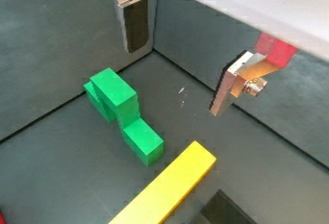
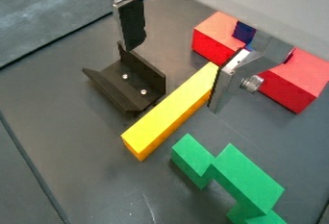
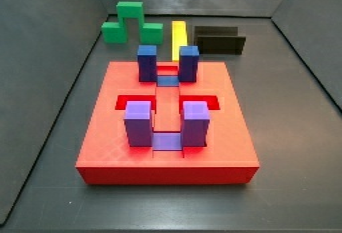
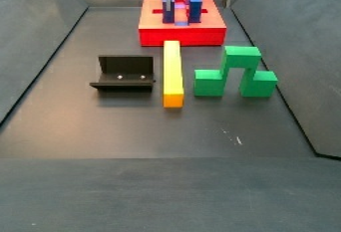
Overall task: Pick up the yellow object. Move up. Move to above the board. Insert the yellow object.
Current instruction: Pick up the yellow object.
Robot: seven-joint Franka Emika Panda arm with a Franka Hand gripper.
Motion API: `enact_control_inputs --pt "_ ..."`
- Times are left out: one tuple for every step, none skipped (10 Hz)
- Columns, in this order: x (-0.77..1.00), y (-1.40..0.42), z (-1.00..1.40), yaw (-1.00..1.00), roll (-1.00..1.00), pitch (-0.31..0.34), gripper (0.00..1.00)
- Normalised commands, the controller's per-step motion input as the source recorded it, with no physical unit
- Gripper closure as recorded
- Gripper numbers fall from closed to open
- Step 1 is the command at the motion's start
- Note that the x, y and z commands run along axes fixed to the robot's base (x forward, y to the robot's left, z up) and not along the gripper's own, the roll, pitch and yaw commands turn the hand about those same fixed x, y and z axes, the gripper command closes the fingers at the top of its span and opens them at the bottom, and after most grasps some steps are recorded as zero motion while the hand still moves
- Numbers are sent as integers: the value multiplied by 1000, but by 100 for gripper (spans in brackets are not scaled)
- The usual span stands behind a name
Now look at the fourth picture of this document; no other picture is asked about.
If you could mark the long yellow block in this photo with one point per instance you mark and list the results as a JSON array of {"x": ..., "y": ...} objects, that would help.
[{"x": 172, "y": 88}]

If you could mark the red slotted board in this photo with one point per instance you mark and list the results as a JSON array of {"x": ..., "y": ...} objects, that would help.
[{"x": 205, "y": 33}]

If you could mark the dark blue U block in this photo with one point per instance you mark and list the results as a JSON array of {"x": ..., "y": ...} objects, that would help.
[{"x": 193, "y": 9}]

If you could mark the green stepped block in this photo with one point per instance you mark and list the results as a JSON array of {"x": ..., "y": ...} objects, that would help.
[{"x": 256, "y": 83}]

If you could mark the black angle bracket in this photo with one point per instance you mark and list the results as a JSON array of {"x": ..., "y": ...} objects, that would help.
[{"x": 124, "y": 72}]

